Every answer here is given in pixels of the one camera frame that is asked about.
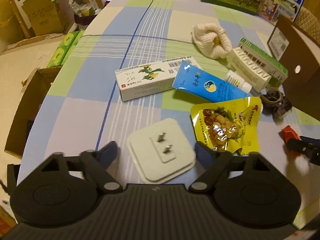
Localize cream knitted cloth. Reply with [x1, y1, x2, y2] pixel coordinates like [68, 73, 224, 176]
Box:
[191, 23, 233, 60]

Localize dark tray with items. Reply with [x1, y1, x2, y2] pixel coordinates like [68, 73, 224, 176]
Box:
[68, 0, 101, 25]

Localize red small object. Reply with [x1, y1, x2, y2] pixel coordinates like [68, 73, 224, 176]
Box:
[279, 125, 301, 143]

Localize green tissue packs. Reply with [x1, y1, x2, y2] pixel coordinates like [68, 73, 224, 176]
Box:
[47, 30, 85, 68]

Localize green white medicine box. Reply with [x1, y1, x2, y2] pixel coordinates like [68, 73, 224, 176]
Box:
[238, 38, 289, 88]

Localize checkered bed sheet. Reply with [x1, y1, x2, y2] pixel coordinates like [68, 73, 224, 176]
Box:
[17, 0, 320, 230]

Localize blue cream tube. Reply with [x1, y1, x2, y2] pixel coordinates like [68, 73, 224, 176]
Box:
[172, 61, 250, 102]

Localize white square plug adapter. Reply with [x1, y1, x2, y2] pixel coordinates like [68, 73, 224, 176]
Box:
[126, 118, 196, 184]

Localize blue milk carton box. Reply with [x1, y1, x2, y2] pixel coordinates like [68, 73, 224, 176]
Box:
[257, 0, 304, 25]

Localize yellow snack packet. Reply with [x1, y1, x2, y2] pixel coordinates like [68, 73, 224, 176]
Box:
[190, 96, 263, 155]

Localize small white bottle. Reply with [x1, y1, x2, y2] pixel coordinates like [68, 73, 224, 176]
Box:
[224, 70, 252, 93]

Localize cardboard box with handle cutout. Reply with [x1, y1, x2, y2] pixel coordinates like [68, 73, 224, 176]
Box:
[9, 0, 74, 38]

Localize white vial tray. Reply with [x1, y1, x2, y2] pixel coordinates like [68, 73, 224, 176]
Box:
[227, 47, 271, 93]

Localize brown white storage box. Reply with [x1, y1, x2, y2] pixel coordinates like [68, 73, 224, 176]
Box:
[267, 16, 320, 120]

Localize dark velvet scrunchie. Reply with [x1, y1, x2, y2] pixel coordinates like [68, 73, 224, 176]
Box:
[260, 88, 292, 119]

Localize open cardboard box on floor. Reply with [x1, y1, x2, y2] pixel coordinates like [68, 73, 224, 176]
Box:
[4, 66, 61, 157]

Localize white medicine box with birds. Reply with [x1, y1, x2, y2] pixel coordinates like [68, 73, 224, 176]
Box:
[115, 56, 201, 102]

